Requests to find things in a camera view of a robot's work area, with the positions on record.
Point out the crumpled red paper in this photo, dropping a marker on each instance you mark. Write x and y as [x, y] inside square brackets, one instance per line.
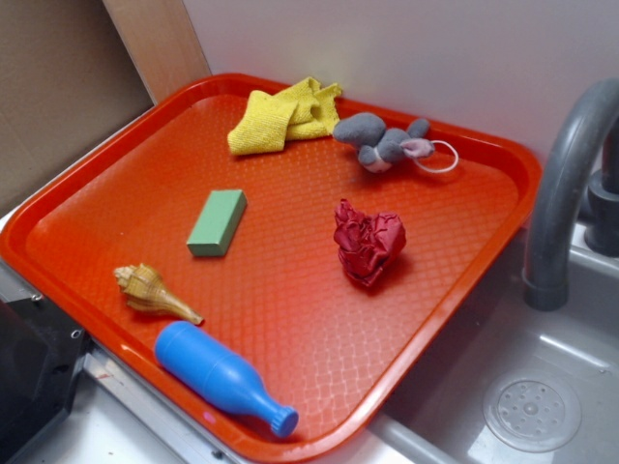
[368, 244]

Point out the green rectangular block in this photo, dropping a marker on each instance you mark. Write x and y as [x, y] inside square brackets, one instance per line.
[217, 223]

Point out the tan conch seashell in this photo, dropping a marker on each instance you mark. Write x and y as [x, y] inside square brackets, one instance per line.
[146, 292]

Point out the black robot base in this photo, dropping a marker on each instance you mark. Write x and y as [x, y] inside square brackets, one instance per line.
[42, 355]

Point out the orange plastic tray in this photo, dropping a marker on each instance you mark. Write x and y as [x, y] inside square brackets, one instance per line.
[330, 348]

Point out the grey toy sink basin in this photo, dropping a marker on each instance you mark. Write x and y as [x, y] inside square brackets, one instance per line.
[505, 383]

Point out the blue plastic bottle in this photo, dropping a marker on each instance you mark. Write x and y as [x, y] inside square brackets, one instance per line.
[220, 376]

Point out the grey plush mouse toy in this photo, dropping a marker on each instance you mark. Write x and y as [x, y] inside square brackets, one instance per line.
[379, 148]

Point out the light wooden board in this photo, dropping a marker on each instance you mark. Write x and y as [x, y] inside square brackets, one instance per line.
[162, 43]

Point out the brown cardboard panel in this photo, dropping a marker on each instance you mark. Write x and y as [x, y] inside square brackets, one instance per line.
[67, 84]

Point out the dark grey faucet handle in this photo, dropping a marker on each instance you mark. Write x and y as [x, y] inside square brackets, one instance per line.
[602, 193]

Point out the grey faucet spout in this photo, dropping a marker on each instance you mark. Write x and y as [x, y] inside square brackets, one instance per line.
[574, 157]

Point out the yellow cloth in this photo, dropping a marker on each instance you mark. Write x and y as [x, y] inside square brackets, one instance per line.
[304, 111]

